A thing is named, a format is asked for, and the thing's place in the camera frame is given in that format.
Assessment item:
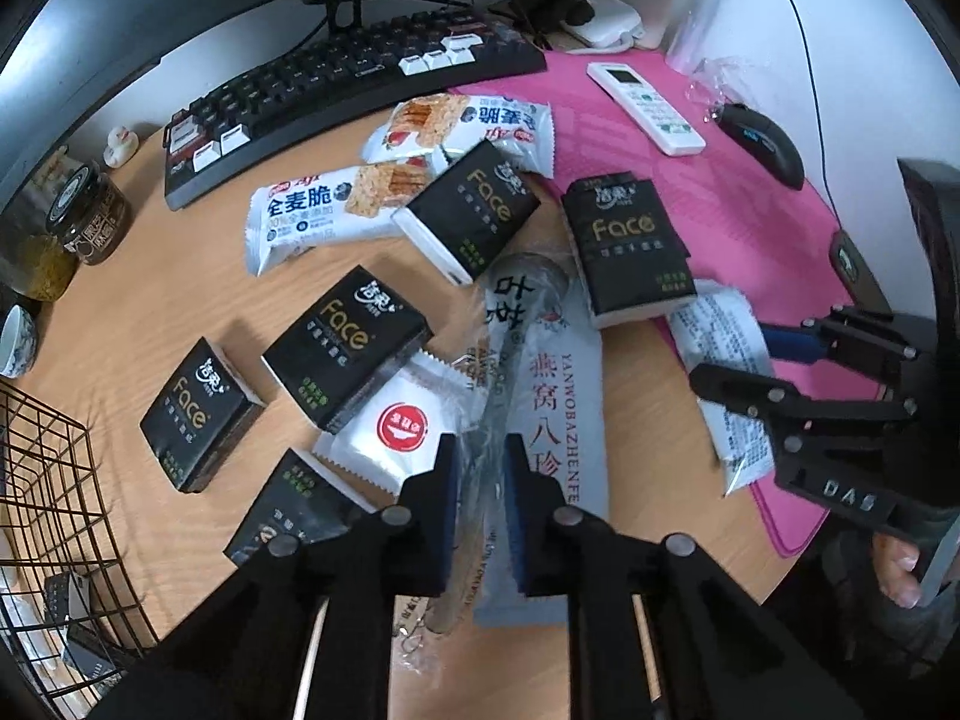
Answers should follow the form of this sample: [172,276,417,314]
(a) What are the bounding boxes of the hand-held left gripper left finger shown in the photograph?
[90,433,460,720]

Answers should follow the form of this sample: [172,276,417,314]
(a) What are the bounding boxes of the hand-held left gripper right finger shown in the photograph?
[504,435,863,720]

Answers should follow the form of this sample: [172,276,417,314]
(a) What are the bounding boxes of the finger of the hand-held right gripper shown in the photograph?
[690,362,921,460]
[759,306,925,385]

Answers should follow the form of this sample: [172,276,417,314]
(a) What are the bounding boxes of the white sachet black print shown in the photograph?
[666,279,781,497]

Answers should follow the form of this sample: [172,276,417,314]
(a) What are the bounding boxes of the long white sachet red print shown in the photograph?
[472,311,605,627]

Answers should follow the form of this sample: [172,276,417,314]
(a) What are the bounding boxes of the black tissue pack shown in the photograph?
[223,448,368,569]
[139,336,265,494]
[391,141,542,286]
[262,265,434,434]
[561,176,695,329]

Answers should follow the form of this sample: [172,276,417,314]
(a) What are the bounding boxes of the clear plastic packet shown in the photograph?
[397,251,577,691]

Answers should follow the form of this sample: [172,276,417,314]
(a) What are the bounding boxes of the black wire basket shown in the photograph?
[0,379,162,720]

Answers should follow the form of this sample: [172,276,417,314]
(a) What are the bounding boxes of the wooden desktop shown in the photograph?
[0,52,841,720]

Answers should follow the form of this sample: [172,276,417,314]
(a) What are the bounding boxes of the person's right hand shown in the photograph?
[870,532,927,608]

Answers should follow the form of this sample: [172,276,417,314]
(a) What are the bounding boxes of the square white sachet red logo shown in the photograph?
[311,355,470,496]

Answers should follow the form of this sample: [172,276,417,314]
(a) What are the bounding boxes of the pink desk mat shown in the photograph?
[450,45,886,560]

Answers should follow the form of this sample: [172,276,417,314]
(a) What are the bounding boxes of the black computer mouse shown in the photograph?
[716,101,805,190]

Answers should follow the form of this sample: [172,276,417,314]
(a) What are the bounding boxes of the white remote control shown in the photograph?
[586,60,707,158]

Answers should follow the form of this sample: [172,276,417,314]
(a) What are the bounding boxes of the white cracker packet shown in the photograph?
[244,163,436,278]
[362,94,554,179]

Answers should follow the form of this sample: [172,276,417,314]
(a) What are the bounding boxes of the clear plastic bag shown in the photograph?
[664,0,758,125]

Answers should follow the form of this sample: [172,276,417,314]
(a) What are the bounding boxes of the white power adapter with plug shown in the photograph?
[555,0,646,53]

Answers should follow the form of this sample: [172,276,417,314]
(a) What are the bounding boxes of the black white keyboard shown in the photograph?
[163,11,548,212]

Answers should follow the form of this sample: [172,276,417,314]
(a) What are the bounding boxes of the dark lidded jar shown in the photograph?
[45,160,134,267]

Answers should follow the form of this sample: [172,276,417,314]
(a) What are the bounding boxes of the small ceramic cup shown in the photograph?
[0,304,40,378]

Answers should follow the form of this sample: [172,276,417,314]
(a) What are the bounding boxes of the glass jar yellow contents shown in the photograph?
[0,199,80,301]

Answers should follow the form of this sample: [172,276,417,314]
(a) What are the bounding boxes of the small white duck figure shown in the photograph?
[101,126,140,168]

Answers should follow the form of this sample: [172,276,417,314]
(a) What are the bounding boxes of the black cable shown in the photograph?
[761,0,852,237]

